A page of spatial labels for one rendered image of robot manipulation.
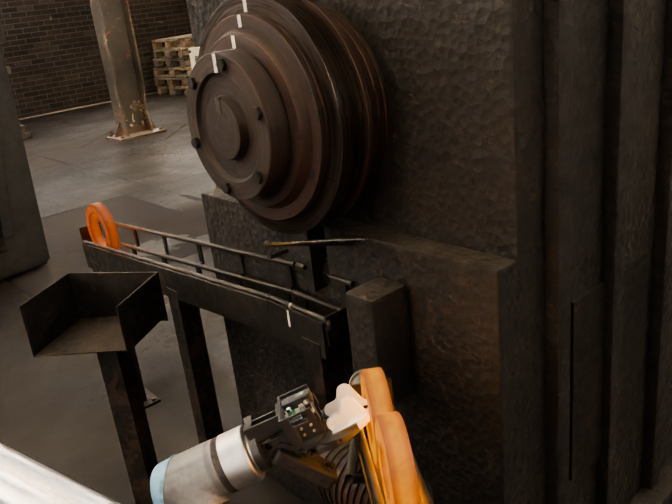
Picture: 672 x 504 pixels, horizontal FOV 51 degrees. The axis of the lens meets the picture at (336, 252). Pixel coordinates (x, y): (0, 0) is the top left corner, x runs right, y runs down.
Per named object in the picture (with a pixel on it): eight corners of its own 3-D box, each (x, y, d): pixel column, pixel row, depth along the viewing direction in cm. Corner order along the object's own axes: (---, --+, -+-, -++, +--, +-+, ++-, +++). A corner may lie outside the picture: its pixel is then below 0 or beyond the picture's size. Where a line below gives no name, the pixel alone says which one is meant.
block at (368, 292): (391, 376, 149) (381, 272, 141) (419, 389, 143) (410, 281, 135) (354, 398, 143) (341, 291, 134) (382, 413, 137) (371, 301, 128)
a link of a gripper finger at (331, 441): (357, 428, 106) (304, 452, 106) (361, 436, 106) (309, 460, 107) (353, 411, 110) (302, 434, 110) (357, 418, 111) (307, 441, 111)
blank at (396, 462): (392, 391, 102) (369, 395, 101) (415, 445, 87) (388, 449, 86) (403, 486, 105) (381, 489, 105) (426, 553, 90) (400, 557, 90)
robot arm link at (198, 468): (180, 523, 114) (161, 464, 117) (250, 492, 113) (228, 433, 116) (157, 531, 105) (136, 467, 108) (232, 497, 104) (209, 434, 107)
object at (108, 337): (126, 494, 210) (67, 272, 185) (207, 500, 203) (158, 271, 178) (88, 544, 192) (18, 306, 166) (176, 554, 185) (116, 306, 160)
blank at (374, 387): (376, 351, 116) (356, 354, 116) (393, 391, 101) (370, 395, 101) (385, 435, 120) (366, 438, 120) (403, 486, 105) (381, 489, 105)
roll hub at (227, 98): (219, 184, 151) (195, 49, 141) (300, 203, 130) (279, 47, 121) (196, 191, 147) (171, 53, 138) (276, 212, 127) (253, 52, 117)
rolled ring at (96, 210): (100, 205, 225) (110, 202, 226) (79, 203, 239) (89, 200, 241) (116, 259, 229) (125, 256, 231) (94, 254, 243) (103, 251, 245)
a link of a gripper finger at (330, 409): (370, 377, 108) (316, 402, 109) (385, 406, 110) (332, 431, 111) (367, 367, 111) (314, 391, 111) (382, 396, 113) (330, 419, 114)
